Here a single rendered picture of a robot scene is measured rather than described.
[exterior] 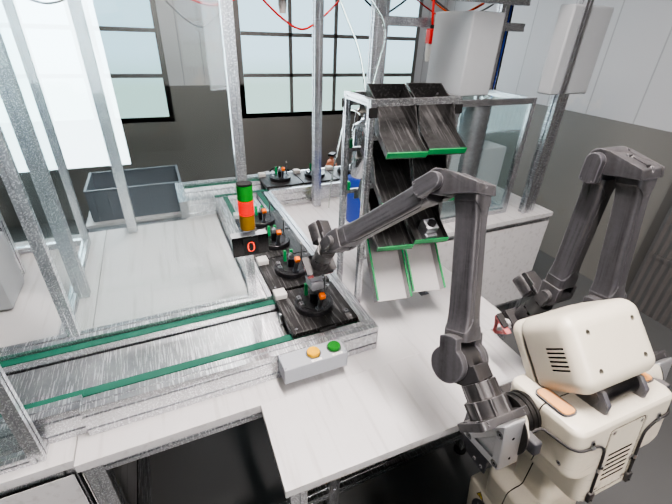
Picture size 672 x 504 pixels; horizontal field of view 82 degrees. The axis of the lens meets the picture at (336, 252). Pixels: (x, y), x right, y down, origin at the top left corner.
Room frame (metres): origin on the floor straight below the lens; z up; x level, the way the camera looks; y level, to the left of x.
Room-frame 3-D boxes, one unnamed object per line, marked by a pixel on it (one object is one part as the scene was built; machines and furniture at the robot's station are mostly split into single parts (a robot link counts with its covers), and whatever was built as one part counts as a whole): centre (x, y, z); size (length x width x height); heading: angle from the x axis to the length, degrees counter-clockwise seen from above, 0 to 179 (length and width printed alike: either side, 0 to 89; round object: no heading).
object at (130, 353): (1.00, 0.35, 0.91); 0.84 x 0.28 x 0.10; 115
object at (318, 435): (1.01, -0.17, 0.84); 0.90 x 0.70 x 0.03; 113
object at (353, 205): (2.09, -0.13, 1.00); 0.16 x 0.16 x 0.27
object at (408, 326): (1.51, 0.26, 0.85); 1.50 x 1.41 x 0.03; 115
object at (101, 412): (0.85, 0.26, 0.91); 0.89 x 0.06 x 0.11; 115
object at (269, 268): (1.34, 0.18, 1.01); 0.24 x 0.24 x 0.13; 25
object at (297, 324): (1.11, 0.07, 0.96); 0.24 x 0.24 x 0.02; 25
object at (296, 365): (0.88, 0.06, 0.93); 0.21 x 0.07 x 0.06; 115
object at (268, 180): (2.44, 0.39, 1.01); 0.24 x 0.24 x 0.13; 25
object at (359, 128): (2.09, -0.13, 1.32); 0.14 x 0.14 x 0.38
